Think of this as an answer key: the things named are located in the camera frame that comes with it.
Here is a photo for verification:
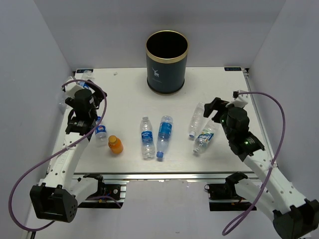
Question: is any clear unlabelled plastic bottle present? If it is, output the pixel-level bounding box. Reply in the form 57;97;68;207
188;102;205;138

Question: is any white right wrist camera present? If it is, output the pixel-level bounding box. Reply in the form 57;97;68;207
226;90;248;108

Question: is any blue cap blue label bottle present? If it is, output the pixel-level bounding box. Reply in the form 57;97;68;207
157;116;173;159

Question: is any blue label bottle far left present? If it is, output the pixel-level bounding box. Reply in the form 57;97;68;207
77;81;90;89

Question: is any dark blue gold-rimmed bin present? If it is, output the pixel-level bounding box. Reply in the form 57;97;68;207
146;30;189;95

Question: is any clear bottle blue label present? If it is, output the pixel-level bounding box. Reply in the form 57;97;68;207
140;117;155;160

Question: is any blue corner sticker right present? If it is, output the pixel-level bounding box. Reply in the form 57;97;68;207
224;67;242;71

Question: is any clear bottle at left wall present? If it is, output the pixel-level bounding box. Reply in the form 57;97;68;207
58;96;67;114

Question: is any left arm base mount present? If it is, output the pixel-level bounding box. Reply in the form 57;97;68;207
71;173;126;209

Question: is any clear bottle white green label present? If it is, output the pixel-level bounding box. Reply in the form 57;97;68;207
193;120;219;154

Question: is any blue corner sticker left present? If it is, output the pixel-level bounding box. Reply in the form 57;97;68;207
76;69;93;74

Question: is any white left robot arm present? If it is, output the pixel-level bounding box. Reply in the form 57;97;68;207
30;85;106;223

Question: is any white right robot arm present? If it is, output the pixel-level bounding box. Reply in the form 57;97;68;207
204;97;319;239

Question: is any blue corner sticker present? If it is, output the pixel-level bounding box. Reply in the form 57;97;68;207
76;69;93;74
224;67;242;71

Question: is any small orange juice bottle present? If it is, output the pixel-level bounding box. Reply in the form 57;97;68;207
108;135;124;154

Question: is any pepsi label clear bottle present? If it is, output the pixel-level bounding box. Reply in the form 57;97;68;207
95;116;108;147

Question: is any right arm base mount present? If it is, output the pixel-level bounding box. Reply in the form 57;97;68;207
204;172;251;212

